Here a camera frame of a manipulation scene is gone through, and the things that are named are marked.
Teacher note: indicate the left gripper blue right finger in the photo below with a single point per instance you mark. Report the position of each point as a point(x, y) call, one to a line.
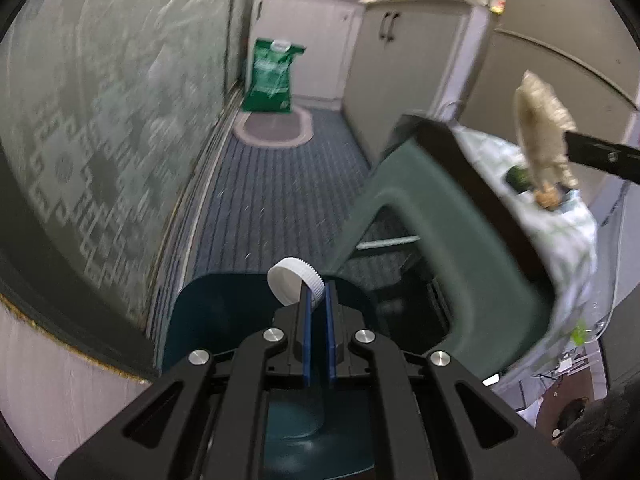
point(335, 334)

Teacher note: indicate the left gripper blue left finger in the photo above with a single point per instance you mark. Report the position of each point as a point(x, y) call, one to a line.
point(300, 355)

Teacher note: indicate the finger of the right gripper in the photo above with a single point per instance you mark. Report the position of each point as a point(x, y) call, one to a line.
point(620, 160)

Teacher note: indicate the white plastic bottle cap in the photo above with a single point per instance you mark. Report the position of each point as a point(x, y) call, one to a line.
point(287, 277)

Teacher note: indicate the brown paper ball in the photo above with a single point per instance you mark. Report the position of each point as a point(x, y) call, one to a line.
point(548, 197)

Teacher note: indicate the dark green trash bin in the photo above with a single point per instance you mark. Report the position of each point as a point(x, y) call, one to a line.
point(427, 258)

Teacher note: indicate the white kitchen cabinets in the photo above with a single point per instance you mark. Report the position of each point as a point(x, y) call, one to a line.
point(374, 61)

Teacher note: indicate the green white checkered tablecloth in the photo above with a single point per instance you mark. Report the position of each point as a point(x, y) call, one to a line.
point(565, 240)

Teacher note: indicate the green lime half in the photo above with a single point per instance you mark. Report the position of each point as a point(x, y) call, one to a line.
point(517, 177)

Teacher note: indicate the striped blue floor carpet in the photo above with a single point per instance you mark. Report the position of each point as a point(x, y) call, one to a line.
point(265, 204)

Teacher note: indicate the beige refrigerator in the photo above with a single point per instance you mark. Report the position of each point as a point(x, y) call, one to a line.
point(581, 47)

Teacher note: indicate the oval grey floor mat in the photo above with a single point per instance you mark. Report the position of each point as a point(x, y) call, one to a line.
point(274, 130)

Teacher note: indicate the green rice bag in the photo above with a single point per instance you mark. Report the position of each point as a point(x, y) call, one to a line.
point(269, 90)

